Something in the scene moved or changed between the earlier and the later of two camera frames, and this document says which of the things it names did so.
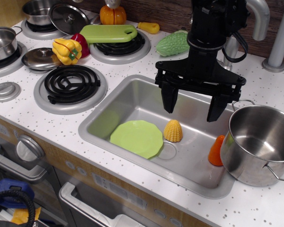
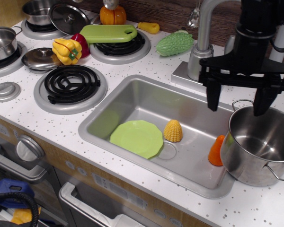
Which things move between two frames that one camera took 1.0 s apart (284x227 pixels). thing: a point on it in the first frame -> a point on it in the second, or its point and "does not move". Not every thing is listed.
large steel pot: x=260 y=141 does not move
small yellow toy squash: x=150 y=27 does not move
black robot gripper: x=200 y=69 -> x=250 y=65
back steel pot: x=38 y=12 does not move
